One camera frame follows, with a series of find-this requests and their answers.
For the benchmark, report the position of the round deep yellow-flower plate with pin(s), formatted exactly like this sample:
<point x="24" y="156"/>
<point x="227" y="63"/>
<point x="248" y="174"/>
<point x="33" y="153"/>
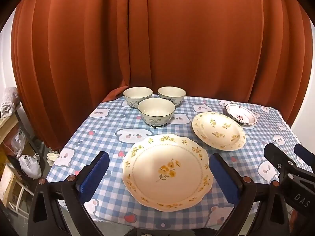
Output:
<point x="216" y="130"/>

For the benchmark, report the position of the orange pleated curtain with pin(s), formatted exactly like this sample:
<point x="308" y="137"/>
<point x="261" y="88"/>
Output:
<point x="157" y="41"/>

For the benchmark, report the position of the large scalloped yellow-flower plate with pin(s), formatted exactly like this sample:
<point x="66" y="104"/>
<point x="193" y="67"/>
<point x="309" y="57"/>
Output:
<point x="167" y="179"/>

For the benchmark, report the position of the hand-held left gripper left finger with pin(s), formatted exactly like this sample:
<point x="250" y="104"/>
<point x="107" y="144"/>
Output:
<point x="94" y="174"/>

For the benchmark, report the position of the blue checked cartoon tablecloth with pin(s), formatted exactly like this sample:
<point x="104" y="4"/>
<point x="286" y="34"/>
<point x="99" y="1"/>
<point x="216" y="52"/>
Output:
<point x="103" y="137"/>

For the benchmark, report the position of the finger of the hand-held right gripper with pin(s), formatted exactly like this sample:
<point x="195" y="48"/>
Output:
<point x="275" y="157"/>
<point x="304" y="156"/>

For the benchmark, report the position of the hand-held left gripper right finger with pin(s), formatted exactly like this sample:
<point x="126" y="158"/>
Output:
<point x="224" y="179"/>

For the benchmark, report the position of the cream bowl blue floral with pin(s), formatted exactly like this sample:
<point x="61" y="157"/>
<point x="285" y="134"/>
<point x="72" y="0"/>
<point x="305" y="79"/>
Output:
<point x="171" y="93"/>
<point x="156" y="109"/>
<point x="137" y="94"/>

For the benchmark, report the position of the white crumpled cloth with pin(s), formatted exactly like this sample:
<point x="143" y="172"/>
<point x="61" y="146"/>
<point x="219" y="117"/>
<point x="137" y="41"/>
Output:
<point x="53" y="156"/>

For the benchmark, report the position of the white plastic bag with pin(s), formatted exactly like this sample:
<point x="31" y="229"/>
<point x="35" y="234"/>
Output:
<point x="29" y="167"/>

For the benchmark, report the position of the small red-rimmed plate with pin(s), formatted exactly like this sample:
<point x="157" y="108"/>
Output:
<point x="241" y="114"/>

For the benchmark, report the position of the wooden storage shelf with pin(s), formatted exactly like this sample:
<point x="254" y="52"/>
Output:
<point x="7" y="125"/>

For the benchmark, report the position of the clear plastic bag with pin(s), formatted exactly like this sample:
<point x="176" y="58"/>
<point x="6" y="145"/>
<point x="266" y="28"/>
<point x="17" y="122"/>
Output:
<point x="18" y="140"/>

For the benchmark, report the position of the grey rolled cloth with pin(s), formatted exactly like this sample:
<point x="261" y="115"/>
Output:
<point x="11" y="98"/>

